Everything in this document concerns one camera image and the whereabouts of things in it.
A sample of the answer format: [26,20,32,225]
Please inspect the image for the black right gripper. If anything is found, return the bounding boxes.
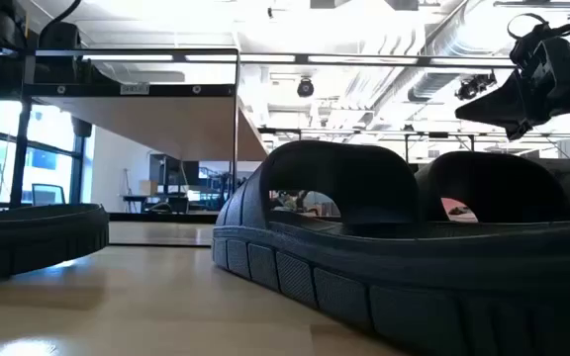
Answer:
[455,37,570,142]

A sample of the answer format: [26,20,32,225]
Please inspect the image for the pink rubber slide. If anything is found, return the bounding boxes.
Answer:
[440,197,479,223]

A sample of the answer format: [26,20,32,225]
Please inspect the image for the black ceiling device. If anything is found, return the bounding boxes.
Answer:
[455,72,498,102]

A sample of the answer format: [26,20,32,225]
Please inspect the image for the black background monitor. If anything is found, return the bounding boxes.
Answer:
[148,153,201,188]

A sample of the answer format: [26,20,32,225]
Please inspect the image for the computer monitor by window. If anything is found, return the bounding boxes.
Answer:
[31,183,67,207]

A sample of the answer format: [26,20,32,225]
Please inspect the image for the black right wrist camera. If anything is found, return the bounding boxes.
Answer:
[509,23,553,70]

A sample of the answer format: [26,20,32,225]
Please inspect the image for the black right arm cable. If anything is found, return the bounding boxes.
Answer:
[506,12,570,42]

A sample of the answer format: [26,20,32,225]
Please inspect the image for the black overhead rail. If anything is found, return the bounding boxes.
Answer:
[237,51,517,69]

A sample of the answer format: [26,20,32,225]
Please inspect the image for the black round ceiling camera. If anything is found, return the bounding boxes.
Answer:
[297,77,316,99]

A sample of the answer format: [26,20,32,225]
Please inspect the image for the wooden shelf with black frame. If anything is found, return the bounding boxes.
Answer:
[10,46,270,248]

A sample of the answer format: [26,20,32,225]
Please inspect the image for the black aluminium table frame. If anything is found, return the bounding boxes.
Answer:
[109,211,221,223]

